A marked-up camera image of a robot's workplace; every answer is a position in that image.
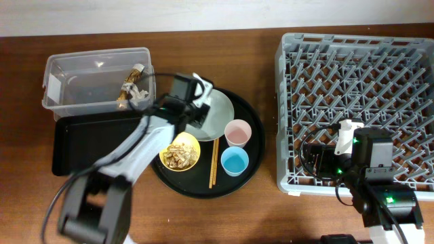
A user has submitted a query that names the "grey round plate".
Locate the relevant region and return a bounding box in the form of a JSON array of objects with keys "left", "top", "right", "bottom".
[{"left": 185, "top": 89, "right": 235, "bottom": 142}]

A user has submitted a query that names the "yellow plastic bowl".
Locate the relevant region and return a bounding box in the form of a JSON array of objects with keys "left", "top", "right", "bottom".
[{"left": 159, "top": 132, "right": 201, "bottom": 172}]

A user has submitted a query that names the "peanut shells and rice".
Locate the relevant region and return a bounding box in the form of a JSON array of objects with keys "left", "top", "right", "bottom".
[{"left": 162, "top": 143, "right": 199, "bottom": 170}]

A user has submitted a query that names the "wooden chopstick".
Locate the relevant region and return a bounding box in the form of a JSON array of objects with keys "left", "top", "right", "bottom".
[
  {"left": 212, "top": 138, "right": 220, "bottom": 186},
  {"left": 208, "top": 138, "right": 218, "bottom": 189}
]

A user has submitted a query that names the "brown paper wrapper stick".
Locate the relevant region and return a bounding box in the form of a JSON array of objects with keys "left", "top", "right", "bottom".
[{"left": 117, "top": 64, "right": 144, "bottom": 101}]

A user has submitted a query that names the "pink plastic cup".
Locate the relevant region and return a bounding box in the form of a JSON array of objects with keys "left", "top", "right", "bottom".
[{"left": 224, "top": 119, "right": 252, "bottom": 148}]

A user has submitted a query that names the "blue plastic cup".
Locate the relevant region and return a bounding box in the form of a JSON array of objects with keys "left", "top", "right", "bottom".
[{"left": 220, "top": 146, "right": 250, "bottom": 177}]

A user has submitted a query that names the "white paper napkin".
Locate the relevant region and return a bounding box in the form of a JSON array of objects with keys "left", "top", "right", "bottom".
[{"left": 119, "top": 83, "right": 149, "bottom": 100}]

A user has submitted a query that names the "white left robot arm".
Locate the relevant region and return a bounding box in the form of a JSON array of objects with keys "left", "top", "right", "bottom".
[{"left": 57, "top": 96, "right": 210, "bottom": 244}]

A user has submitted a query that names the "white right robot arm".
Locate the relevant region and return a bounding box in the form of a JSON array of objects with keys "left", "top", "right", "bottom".
[{"left": 298, "top": 140, "right": 425, "bottom": 243}]

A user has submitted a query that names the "grey plastic dishwasher rack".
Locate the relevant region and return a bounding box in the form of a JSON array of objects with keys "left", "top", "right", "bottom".
[{"left": 275, "top": 33, "right": 433, "bottom": 201}]

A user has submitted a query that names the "black rectangular waste tray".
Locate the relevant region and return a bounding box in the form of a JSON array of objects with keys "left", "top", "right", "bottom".
[{"left": 52, "top": 111, "right": 142, "bottom": 176}]

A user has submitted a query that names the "clear plastic waste bin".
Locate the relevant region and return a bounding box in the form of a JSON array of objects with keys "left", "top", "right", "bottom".
[{"left": 41, "top": 47, "right": 154, "bottom": 120}]

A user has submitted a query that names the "round black serving tray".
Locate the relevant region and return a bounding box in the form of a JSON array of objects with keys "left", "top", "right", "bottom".
[{"left": 151, "top": 88, "right": 266, "bottom": 199}]

